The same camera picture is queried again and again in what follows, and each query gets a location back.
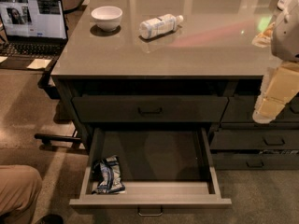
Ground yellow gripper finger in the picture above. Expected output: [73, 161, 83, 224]
[251, 22, 275, 48]
[265, 62, 299, 114]

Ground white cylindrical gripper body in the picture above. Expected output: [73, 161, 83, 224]
[252, 68, 280, 124]

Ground blue chip bag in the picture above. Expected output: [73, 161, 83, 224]
[92, 156, 125, 194]

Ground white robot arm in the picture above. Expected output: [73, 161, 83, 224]
[252, 0, 299, 124]

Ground dark right middle drawer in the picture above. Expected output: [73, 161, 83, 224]
[210, 130, 299, 150]

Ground dark right bottom drawer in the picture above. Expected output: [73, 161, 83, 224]
[212, 153, 299, 170]

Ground open grey middle drawer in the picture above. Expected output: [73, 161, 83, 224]
[70, 129, 232, 217]

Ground grey kitchen counter cabinet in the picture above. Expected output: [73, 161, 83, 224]
[50, 0, 299, 171]

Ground closed dark top drawer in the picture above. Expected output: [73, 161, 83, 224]
[72, 95, 228, 122]

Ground clear plastic water bottle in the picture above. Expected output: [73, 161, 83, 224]
[139, 14, 184, 39]

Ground white ceramic bowl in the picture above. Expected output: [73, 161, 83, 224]
[92, 6, 122, 32]

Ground black chair armrest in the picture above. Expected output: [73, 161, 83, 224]
[37, 63, 60, 99]

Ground black chair base leg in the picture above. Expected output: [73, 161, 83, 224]
[35, 133, 81, 145]

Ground white paper note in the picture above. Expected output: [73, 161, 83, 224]
[27, 59, 50, 70]

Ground black open laptop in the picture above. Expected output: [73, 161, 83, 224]
[0, 0, 68, 70]

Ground black shoe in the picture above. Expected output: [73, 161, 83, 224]
[35, 215, 64, 224]

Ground person's leg tan trousers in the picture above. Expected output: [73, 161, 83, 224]
[0, 165, 42, 224]

